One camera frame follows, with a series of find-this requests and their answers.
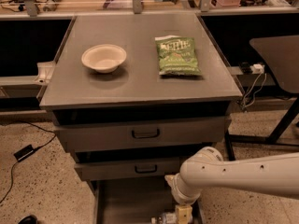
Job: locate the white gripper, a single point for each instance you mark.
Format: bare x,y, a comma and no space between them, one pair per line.
186,197

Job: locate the grey drawer cabinet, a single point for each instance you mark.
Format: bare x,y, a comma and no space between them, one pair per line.
135,91

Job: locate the clear plastic water bottle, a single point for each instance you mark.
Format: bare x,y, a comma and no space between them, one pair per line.
165,218

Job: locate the grey middle drawer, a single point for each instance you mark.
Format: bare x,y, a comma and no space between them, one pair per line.
110,170

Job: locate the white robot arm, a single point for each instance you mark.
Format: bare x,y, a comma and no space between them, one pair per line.
260,188

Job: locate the grey drawer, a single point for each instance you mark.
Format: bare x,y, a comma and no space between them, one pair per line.
141,134
132,200
110,170

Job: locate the grey bottom drawer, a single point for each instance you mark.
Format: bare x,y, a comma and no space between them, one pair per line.
132,200

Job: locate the white power strip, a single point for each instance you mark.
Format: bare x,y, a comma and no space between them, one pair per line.
247,68

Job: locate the black power adapter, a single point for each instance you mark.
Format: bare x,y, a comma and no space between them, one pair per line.
24,153

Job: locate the green chip bag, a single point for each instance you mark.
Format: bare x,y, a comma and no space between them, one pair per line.
176,55

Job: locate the white paper bowl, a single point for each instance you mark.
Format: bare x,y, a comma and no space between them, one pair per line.
104,58

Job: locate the grey top drawer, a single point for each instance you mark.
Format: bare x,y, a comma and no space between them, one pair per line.
141,134

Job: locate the white plastic bracket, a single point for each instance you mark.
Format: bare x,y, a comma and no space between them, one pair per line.
45,71

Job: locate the black shoe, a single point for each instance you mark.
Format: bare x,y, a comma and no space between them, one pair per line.
29,220

